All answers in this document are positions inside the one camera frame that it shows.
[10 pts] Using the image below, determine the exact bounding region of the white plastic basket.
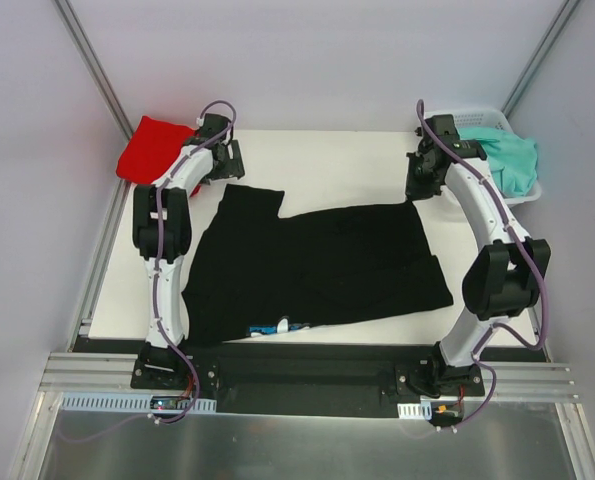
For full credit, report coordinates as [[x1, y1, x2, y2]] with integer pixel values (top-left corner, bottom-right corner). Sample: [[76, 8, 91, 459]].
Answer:
[[424, 107, 542, 207]]

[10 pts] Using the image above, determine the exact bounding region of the red t-shirt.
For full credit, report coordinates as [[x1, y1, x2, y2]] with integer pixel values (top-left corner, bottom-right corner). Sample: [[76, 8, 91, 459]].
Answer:
[[116, 115, 195, 185]]

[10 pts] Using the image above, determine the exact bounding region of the black daisy t-shirt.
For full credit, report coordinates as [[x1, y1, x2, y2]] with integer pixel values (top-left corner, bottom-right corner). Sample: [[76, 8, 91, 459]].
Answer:
[[182, 185, 453, 347]]

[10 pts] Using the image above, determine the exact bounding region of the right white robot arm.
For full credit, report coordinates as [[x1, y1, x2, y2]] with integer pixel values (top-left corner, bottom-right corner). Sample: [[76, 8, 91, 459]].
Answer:
[[405, 114, 551, 398]]

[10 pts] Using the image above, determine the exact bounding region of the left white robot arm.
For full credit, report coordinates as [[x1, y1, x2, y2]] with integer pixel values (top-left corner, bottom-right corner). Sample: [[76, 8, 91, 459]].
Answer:
[[117, 108, 245, 389]]

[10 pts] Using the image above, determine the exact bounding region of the teal t-shirt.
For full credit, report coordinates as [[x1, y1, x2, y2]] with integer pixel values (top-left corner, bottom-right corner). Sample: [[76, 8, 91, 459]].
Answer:
[[458, 127, 538, 198]]

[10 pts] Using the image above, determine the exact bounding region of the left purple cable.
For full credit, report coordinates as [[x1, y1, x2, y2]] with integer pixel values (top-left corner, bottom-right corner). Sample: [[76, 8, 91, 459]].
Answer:
[[56, 99, 238, 441]]

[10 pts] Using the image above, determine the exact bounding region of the purple cable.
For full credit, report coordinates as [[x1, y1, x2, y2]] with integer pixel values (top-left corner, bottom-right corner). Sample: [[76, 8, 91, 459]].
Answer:
[[56, 99, 238, 441], [401, 98, 551, 440]]

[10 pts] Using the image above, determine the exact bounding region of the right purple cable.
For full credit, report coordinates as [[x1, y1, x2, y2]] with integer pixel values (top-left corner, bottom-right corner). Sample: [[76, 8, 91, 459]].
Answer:
[[401, 98, 551, 440]]

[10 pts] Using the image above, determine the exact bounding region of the left aluminium frame post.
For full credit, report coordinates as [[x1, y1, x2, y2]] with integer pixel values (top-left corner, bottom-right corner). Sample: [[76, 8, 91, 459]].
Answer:
[[52, 0, 138, 146]]

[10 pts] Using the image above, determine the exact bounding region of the aluminium frame post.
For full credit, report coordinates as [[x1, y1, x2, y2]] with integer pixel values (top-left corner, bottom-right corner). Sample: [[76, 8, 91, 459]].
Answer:
[[501, 0, 584, 118], [52, 0, 138, 146]]

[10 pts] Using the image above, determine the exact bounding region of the right aluminium frame post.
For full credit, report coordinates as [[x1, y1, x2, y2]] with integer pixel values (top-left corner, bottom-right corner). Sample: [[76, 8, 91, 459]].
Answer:
[[501, 0, 584, 118]]

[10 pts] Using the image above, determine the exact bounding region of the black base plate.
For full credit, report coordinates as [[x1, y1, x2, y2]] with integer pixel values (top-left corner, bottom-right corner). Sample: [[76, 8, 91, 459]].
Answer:
[[130, 342, 484, 418]]

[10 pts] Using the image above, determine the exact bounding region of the right white cable duct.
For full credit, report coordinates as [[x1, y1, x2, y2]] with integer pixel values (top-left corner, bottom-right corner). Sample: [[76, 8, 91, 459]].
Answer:
[[397, 402, 432, 421]]

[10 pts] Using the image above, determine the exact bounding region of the white cable duct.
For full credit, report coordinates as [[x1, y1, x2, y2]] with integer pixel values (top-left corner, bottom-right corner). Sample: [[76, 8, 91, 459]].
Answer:
[[397, 402, 432, 421], [61, 393, 217, 415]]

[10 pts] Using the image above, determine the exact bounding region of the left white cable duct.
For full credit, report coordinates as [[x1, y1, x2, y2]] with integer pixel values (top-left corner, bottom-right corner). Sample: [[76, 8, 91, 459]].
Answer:
[[61, 393, 217, 415]]

